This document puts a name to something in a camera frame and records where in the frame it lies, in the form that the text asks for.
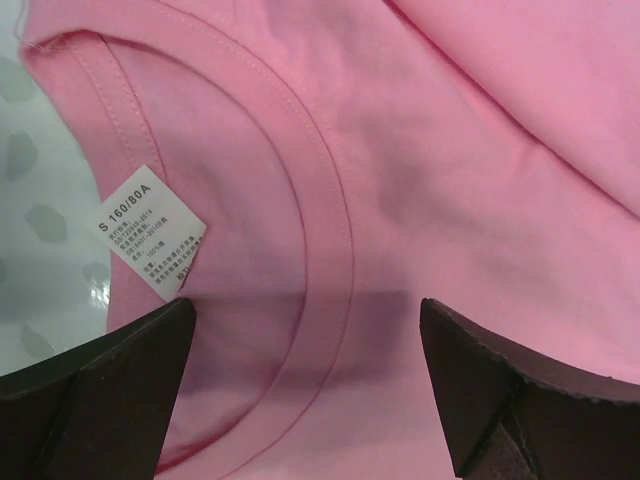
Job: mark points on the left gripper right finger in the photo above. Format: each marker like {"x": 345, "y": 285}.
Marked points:
{"x": 509, "y": 412}

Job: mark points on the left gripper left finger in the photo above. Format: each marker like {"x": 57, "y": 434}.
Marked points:
{"x": 100, "y": 410}

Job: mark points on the pink t-shirt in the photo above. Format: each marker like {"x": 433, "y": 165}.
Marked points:
{"x": 348, "y": 159}

